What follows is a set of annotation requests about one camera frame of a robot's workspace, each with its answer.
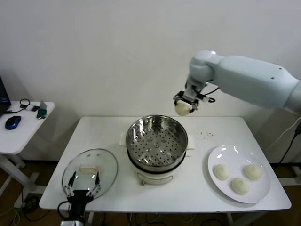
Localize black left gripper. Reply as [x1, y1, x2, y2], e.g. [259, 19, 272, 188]
[64, 171, 102, 221]

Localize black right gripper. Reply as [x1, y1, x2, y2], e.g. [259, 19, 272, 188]
[174, 79, 207, 113]

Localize white steamed baozi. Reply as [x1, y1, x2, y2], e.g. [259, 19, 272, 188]
[243, 164, 263, 181]
[230, 178, 250, 195]
[175, 101, 192, 116]
[213, 164, 231, 181]

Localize glass lid with cream handle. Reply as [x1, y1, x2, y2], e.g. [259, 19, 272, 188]
[62, 148, 119, 198]

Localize perforated steel steamer basket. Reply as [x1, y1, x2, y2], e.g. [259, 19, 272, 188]
[125, 114, 189, 167]

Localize scattered dark crumbs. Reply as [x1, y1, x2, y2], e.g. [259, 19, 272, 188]
[196, 131, 214, 140]

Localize floor power strip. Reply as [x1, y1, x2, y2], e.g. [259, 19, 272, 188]
[22, 196, 40, 209]

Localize cream electric cooker base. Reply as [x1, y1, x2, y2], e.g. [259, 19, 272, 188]
[118, 131, 196, 186]

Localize large white plate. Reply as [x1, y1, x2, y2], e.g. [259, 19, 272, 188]
[207, 145, 271, 204]

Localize white side table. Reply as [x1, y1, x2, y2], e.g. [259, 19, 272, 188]
[0, 101, 56, 209]

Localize green circuit board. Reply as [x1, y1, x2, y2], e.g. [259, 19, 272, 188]
[36, 101, 49, 120]

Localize blue computer mouse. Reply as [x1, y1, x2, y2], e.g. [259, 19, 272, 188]
[5, 116, 22, 130]

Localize black laptop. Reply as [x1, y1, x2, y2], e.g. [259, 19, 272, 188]
[0, 75, 12, 118]

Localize grey cabinet with white top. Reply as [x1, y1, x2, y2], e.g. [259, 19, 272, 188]
[278, 113, 301, 186]

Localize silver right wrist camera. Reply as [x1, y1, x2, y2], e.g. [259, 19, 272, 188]
[199, 93, 215, 104]

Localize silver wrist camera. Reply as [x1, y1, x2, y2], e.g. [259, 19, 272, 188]
[199, 93, 215, 104]
[60, 220, 87, 226]

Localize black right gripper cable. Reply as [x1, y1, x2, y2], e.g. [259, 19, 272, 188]
[201, 85, 221, 104]

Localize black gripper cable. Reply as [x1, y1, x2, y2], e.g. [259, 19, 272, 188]
[201, 85, 221, 104]
[57, 200, 71, 221]

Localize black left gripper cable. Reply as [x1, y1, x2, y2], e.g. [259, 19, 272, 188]
[57, 200, 71, 221]

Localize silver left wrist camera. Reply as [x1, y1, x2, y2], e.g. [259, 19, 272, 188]
[60, 220, 87, 226]

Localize white wall cable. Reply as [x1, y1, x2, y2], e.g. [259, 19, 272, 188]
[268, 116, 301, 150]

